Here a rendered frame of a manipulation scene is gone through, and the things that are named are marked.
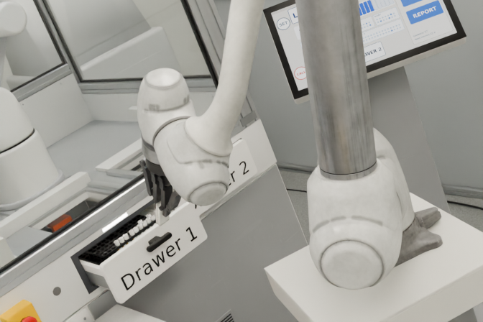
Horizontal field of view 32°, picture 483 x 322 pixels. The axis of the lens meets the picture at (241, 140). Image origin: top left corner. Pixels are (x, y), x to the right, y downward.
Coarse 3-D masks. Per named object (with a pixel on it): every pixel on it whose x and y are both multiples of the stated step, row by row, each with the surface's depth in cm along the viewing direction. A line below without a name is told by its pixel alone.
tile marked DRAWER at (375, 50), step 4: (372, 44) 240; (376, 44) 240; (380, 44) 240; (364, 48) 240; (368, 48) 240; (372, 48) 240; (376, 48) 240; (380, 48) 239; (364, 52) 240; (368, 52) 240; (372, 52) 239; (376, 52) 239; (380, 52) 239; (384, 52) 239; (368, 56) 239; (372, 56) 239; (376, 56) 239; (380, 56) 239; (368, 60) 239
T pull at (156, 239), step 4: (168, 232) 200; (156, 236) 201; (160, 236) 200; (164, 236) 199; (168, 236) 200; (152, 240) 200; (156, 240) 199; (160, 240) 198; (164, 240) 199; (152, 244) 197; (156, 244) 198; (160, 244) 199; (148, 248) 197; (152, 248) 197; (156, 248) 198
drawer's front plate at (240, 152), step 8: (240, 144) 235; (232, 152) 233; (240, 152) 235; (248, 152) 237; (232, 160) 233; (240, 160) 235; (248, 160) 237; (232, 168) 233; (240, 168) 235; (248, 168) 237; (256, 168) 239; (240, 176) 235; (248, 176) 237; (232, 184) 233; (240, 184) 235; (184, 200) 223; (176, 208) 222; (200, 208) 227
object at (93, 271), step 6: (144, 210) 224; (150, 210) 222; (84, 264) 206; (90, 264) 204; (96, 264) 203; (90, 270) 205; (96, 270) 202; (90, 276) 206; (96, 276) 203; (102, 276) 201; (96, 282) 205; (102, 282) 202; (108, 288) 202
